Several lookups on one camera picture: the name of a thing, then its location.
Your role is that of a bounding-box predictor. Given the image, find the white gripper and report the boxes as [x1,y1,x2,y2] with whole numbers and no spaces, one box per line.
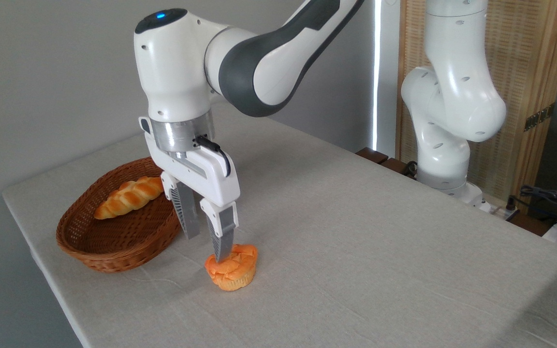
[138,116,241,263]

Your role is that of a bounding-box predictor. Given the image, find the round orange bread bun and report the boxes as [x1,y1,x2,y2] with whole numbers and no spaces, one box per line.
[204,244,259,291]

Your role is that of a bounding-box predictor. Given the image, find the long braided bread loaf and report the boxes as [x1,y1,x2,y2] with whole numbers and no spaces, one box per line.
[94,176,165,220]

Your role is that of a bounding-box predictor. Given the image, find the brown woven wicker basket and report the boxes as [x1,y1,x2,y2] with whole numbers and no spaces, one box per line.
[56,157,184,274]

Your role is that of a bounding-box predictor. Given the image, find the beige linen tablecloth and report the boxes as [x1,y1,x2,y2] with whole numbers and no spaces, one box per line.
[2,101,557,348]

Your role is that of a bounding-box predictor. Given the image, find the dark brown wooden block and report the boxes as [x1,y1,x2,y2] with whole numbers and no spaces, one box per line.
[355,147,420,180]

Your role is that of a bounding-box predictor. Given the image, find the dark metal screen hinge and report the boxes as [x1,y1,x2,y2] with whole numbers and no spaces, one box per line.
[524,102,556,132]

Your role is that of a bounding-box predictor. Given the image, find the bamboo folding screen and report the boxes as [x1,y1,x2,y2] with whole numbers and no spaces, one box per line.
[396,0,557,214]

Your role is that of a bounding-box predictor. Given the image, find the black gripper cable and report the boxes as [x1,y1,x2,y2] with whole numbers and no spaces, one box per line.
[194,135,232,177]

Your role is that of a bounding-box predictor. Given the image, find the black tangled cables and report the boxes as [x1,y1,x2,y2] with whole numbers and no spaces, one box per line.
[507,185,557,229]

